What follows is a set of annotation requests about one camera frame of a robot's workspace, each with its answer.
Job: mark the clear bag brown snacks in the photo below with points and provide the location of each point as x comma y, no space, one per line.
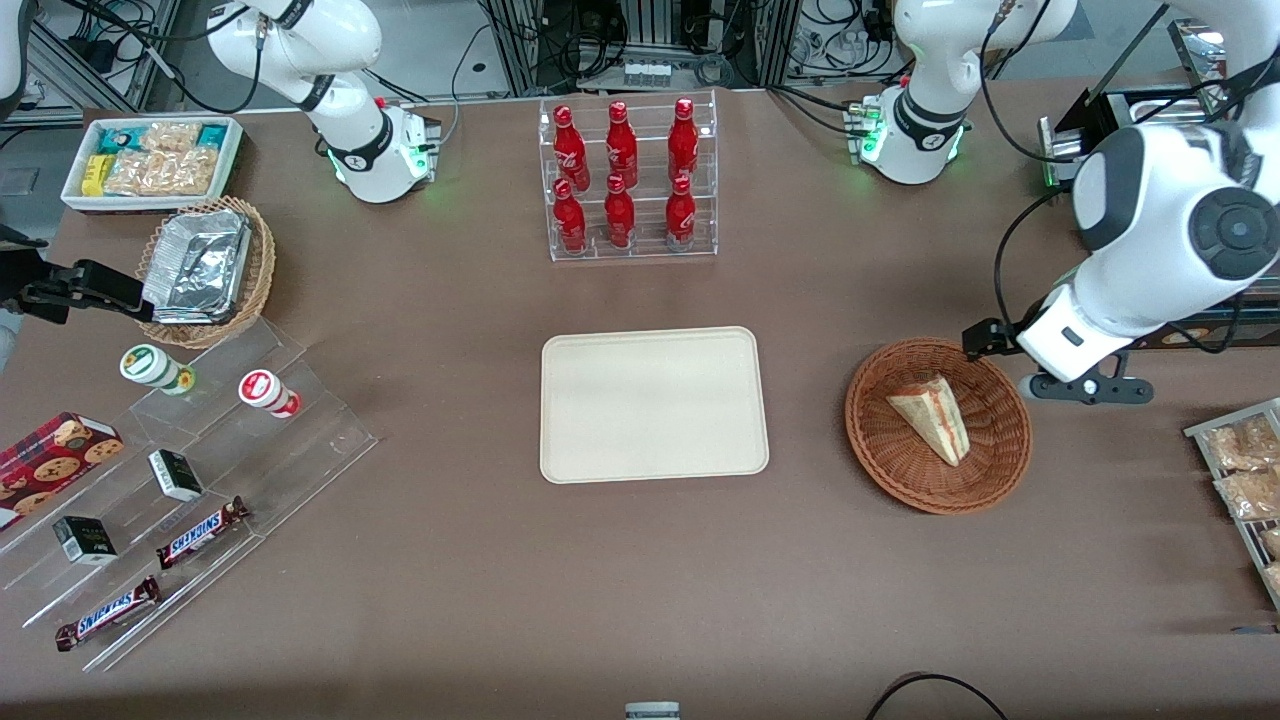
1272,540
1274,578
1250,495
1245,445

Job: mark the clear bag of crackers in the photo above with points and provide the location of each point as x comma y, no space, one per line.
190,172
170,137
135,175

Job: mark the yellow snack packet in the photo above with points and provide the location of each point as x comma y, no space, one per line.
96,175

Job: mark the teal snack packet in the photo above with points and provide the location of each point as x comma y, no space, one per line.
212,135
120,138

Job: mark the grey power strip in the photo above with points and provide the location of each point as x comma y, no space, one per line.
646,74

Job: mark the clear acrylic tiered stand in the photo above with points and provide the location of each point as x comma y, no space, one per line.
300,450

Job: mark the red lid cup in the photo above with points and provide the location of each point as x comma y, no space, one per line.
262,390

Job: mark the brown Snickers bar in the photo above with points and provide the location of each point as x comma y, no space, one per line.
108,613
200,533

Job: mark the triangular sandwich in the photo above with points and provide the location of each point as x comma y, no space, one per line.
935,415

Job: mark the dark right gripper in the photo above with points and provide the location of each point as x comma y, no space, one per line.
60,289

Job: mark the white rectangular snack bin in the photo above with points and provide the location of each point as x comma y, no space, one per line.
75,200

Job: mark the red aluminium cola bottle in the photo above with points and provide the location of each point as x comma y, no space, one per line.
621,145
570,220
619,215
570,150
683,140
680,212

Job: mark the small grey device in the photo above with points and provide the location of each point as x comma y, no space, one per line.
652,712

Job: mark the aluminium frame rack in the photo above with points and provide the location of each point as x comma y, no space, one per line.
520,50
120,60

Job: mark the light tan wicker basket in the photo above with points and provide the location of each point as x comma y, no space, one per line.
262,270

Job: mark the small black carton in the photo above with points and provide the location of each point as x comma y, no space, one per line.
85,540
175,475

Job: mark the beige plastic tray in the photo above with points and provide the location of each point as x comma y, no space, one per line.
650,410

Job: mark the silver foil packets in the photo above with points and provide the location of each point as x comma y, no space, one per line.
200,265

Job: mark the clear acrylic bottle rack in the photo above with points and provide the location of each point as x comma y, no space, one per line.
650,255

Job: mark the brown wicker basket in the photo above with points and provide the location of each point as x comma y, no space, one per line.
900,460

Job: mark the green lid cup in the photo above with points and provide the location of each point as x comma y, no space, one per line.
150,365

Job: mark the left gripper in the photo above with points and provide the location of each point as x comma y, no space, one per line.
987,337

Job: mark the red plaid cookie box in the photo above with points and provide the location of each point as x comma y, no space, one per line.
50,465

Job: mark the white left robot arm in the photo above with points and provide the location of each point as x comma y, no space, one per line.
1150,200

